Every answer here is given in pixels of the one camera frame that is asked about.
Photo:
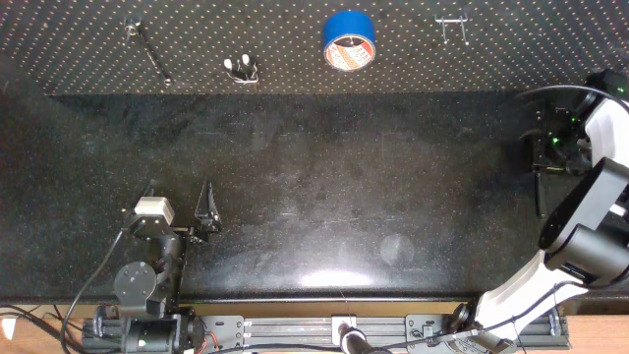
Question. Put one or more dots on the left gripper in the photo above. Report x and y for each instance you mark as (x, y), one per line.
(152, 228)

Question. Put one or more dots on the black and white pliers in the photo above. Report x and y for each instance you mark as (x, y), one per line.
(241, 71)

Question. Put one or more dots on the wrench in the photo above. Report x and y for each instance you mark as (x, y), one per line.
(152, 54)

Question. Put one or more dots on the roll of blue tape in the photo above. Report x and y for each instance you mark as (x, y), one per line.
(349, 27)

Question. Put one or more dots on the hammer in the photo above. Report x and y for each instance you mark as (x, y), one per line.
(540, 196)

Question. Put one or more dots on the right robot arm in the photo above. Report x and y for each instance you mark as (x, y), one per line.
(585, 211)

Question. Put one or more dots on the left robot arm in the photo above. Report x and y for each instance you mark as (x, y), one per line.
(135, 285)

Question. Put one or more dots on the black pegboard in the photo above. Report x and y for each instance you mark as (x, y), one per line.
(196, 44)

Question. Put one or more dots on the metal hook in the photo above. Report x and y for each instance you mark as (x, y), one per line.
(131, 23)
(452, 20)
(245, 81)

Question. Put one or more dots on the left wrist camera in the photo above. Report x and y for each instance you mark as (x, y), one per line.
(154, 209)

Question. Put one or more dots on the mounting rail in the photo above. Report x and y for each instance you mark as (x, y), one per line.
(295, 329)

